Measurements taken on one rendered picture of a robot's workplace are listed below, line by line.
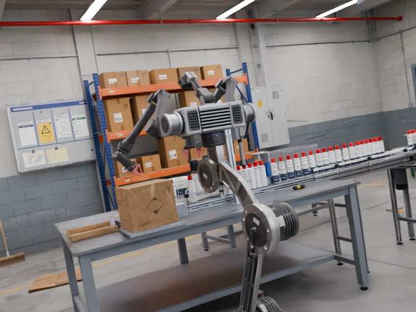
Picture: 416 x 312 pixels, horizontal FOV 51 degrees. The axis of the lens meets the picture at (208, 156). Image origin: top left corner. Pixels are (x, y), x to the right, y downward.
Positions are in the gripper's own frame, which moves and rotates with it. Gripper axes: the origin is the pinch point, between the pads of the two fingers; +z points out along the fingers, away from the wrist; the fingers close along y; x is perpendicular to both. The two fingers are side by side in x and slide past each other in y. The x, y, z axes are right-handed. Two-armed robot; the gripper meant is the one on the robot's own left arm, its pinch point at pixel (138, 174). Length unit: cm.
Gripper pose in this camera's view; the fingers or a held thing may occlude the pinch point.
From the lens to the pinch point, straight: 294.7
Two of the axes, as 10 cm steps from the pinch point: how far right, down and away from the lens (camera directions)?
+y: -5.1, 0.5, 8.6
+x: -5.5, 7.5, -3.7
